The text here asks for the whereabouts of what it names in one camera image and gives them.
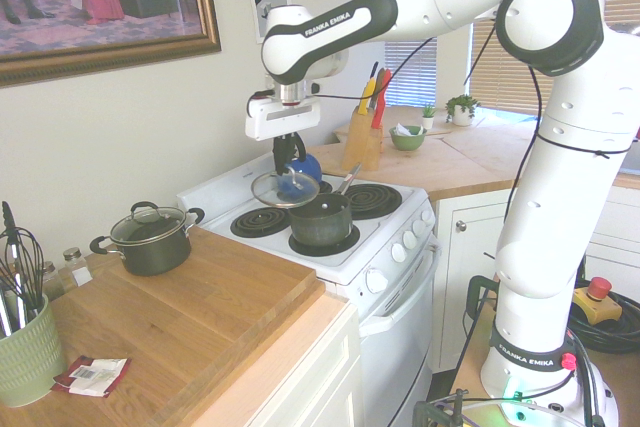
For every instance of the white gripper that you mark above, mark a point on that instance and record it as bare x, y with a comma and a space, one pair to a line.
282, 119

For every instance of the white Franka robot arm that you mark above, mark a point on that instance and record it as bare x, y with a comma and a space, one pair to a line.
550, 157

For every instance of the small plant in white pot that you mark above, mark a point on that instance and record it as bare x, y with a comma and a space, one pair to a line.
428, 119

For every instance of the bushy plant in white pot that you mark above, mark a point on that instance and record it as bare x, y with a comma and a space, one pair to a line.
461, 114

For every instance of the blue kettle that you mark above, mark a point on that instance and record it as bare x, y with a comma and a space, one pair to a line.
307, 167

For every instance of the black coil burner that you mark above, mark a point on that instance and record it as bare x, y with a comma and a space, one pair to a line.
260, 223
325, 188
372, 200

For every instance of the wooden knife block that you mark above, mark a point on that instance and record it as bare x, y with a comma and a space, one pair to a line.
357, 139

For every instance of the dark grey saucepan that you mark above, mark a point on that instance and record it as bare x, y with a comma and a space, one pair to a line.
320, 227

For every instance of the green bowl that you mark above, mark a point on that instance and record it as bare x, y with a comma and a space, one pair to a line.
407, 141

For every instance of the white window blinds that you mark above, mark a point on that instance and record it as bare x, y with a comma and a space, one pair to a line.
410, 77

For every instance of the white stove knob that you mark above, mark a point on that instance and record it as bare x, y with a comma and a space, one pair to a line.
409, 240
427, 217
375, 281
398, 252
418, 228

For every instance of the round cabinet knob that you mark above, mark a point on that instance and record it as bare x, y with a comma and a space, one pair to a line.
461, 226

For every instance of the large wooden cutting board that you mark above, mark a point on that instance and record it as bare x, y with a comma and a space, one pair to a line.
165, 317

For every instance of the white base cabinet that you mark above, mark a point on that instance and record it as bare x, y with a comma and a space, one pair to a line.
310, 372

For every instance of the wooden window blinds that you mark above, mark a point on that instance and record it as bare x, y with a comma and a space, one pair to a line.
500, 77

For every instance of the white electric stove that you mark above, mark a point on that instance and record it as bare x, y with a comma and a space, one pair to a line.
400, 347

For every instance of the white corner cabinet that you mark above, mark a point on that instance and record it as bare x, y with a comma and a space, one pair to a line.
470, 297

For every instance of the glass shaker with white label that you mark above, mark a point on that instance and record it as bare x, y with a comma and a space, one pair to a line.
79, 269

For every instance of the gold framed painting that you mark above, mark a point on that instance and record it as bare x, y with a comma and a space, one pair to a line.
100, 2

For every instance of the glass spice shaker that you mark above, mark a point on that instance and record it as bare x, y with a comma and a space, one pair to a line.
51, 281

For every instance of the black whisk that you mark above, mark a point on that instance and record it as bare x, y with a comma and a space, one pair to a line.
27, 267

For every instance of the red packet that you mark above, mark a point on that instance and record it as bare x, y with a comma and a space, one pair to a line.
117, 381

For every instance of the dark green clamp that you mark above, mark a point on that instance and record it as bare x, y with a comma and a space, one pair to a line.
435, 409

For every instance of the white barcode packet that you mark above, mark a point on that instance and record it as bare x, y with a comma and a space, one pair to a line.
92, 374

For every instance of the green ribbed utensil holder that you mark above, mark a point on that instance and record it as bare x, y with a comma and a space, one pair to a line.
27, 362

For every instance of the yellow emergency stop button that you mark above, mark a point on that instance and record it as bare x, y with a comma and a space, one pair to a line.
595, 297

